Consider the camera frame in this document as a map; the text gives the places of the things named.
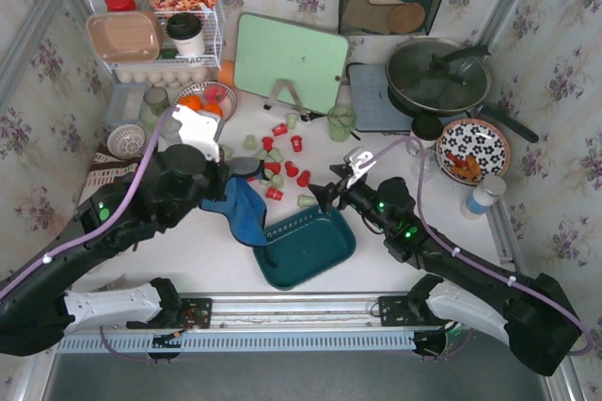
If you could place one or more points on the red coffee capsule upper middle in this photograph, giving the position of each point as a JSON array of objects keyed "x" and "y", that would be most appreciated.
[{"x": 267, "y": 143}]

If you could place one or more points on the red coffee capsule bottom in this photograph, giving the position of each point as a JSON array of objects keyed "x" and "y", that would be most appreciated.
[{"x": 273, "y": 193}]

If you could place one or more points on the small clear wine glass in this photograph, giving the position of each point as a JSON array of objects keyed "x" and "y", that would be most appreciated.
[{"x": 423, "y": 157}]

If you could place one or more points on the white strainer bowl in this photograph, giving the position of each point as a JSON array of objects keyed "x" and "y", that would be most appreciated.
[{"x": 126, "y": 141}]

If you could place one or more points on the black lidded white jar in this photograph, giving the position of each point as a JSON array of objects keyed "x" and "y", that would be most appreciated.
[{"x": 426, "y": 127}]

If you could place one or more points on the striped orange kitchen towel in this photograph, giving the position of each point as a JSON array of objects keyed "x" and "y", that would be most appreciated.
[{"x": 105, "y": 169}]

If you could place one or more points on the clear lidded food container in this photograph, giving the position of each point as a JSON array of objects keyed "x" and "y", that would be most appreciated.
[{"x": 125, "y": 104}]

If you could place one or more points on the fried food on plate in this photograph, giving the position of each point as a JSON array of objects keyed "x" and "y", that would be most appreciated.
[{"x": 467, "y": 169}]

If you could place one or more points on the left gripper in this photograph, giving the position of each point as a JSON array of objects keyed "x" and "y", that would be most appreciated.
[{"x": 225, "y": 175}]

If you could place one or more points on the white blue bottle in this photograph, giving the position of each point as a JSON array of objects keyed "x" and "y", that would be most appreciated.
[{"x": 483, "y": 197}]

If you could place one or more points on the pink peach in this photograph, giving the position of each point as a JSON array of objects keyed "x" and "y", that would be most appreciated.
[{"x": 214, "y": 93}]

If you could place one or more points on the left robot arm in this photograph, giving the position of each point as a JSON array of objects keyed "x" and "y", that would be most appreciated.
[{"x": 180, "y": 168}]

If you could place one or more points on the orange cup behind board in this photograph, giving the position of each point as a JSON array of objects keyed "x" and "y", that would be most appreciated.
[{"x": 225, "y": 74}]

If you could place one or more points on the green coffee capsule upper left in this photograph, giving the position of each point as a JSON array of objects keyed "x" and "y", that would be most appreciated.
[{"x": 250, "y": 143}]

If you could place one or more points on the teal plastic storage basket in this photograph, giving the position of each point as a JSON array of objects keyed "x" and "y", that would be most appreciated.
[{"x": 304, "y": 246}]

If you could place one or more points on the green glass cup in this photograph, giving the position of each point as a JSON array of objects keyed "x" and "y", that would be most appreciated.
[{"x": 341, "y": 122}]

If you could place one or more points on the green coffee capsule near stand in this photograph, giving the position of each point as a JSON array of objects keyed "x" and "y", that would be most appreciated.
[{"x": 291, "y": 120}]

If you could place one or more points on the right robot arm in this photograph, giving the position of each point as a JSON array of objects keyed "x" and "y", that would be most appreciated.
[{"x": 532, "y": 316}]

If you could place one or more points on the orange mandarin left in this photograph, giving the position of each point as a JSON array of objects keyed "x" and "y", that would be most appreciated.
[{"x": 191, "y": 101}]

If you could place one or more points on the red coffee capsule far right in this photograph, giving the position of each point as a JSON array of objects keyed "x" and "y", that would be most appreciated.
[{"x": 303, "y": 179}]

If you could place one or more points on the green coffee capsule far left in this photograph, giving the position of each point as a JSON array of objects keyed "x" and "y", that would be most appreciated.
[{"x": 227, "y": 151}]

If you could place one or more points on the blue cloth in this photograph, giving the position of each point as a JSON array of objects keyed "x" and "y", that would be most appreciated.
[{"x": 242, "y": 206}]

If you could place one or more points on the orange mandarin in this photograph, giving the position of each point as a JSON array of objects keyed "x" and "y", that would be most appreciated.
[
  {"x": 213, "y": 109},
  {"x": 191, "y": 101}
]

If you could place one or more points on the grey induction cooker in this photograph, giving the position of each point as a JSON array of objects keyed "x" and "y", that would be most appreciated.
[{"x": 373, "y": 109}]

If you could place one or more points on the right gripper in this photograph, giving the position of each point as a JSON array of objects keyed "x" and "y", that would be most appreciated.
[{"x": 340, "y": 187}]

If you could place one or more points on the red coffee capsule centre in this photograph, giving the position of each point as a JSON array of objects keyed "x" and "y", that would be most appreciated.
[{"x": 273, "y": 167}]

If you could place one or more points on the green coffee capsule lower centre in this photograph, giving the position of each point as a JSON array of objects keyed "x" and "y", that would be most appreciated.
[{"x": 267, "y": 176}]

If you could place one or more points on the white egg tray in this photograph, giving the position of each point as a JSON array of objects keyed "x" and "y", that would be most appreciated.
[{"x": 172, "y": 78}]

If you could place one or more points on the green tinted glass jar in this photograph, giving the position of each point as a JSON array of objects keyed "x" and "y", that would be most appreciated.
[{"x": 155, "y": 102}]

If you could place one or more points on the orange mandarin right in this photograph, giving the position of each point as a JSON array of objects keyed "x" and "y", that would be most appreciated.
[{"x": 213, "y": 109}]

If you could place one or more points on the green coffee capsule centre top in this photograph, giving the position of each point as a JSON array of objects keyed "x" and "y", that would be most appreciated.
[{"x": 276, "y": 155}]

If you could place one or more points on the white coffee cup black lid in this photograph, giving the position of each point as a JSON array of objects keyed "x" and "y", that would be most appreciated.
[{"x": 185, "y": 29}]

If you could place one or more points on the green coffee capsule lone bottom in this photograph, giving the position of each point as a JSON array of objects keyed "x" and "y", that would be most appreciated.
[{"x": 304, "y": 201}]

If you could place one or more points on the patterned fruit bowl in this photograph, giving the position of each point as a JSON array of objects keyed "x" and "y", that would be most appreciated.
[{"x": 228, "y": 105}]

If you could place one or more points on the red coffee capsule top right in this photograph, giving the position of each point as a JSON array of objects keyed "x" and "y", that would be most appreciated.
[{"x": 297, "y": 143}]

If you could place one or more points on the metal cutting board stand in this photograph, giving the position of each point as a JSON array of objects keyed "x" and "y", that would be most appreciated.
[{"x": 284, "y": 93}]

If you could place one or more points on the mint green cutting board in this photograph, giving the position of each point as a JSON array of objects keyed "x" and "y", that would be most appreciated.
[{"x": 269, "y": 50}]

